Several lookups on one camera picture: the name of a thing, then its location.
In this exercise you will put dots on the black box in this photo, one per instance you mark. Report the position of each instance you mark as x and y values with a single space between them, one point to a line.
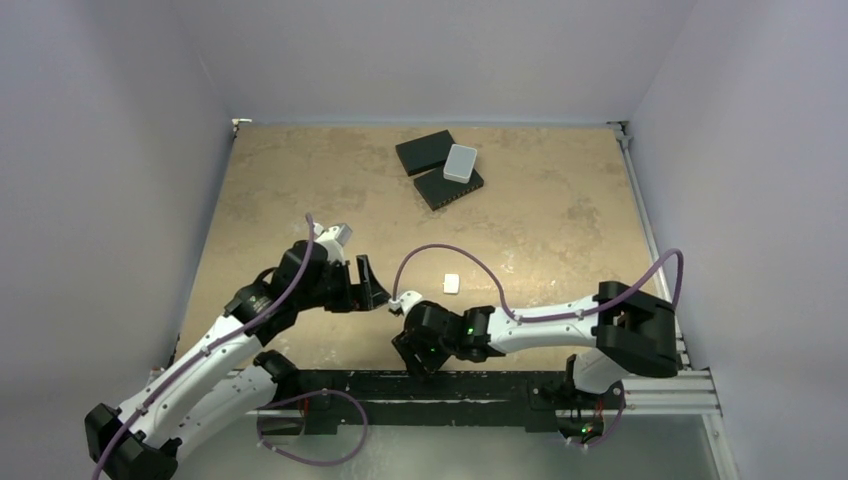
425 153
437 192

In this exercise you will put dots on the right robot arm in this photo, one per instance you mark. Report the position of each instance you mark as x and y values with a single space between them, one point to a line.
621 331

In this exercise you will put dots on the black box front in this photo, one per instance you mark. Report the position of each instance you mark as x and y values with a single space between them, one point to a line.
437 192

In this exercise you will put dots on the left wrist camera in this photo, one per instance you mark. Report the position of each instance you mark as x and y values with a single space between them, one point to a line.
331 237

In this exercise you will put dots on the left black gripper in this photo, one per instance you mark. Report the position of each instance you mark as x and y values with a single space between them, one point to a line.
371 292

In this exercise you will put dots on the white battery cover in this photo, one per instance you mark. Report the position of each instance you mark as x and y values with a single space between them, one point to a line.
451 284

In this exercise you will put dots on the black box rear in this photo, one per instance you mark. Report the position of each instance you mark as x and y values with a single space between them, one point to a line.
425 153

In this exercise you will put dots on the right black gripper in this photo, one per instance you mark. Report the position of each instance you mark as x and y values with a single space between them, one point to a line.
411 350

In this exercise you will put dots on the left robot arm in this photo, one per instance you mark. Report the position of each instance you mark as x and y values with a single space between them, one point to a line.
230 370

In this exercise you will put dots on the black base bar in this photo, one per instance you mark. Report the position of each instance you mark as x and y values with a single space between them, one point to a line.
536 401

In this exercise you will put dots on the white plastic box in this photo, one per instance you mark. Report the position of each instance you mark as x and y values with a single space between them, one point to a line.
460 164

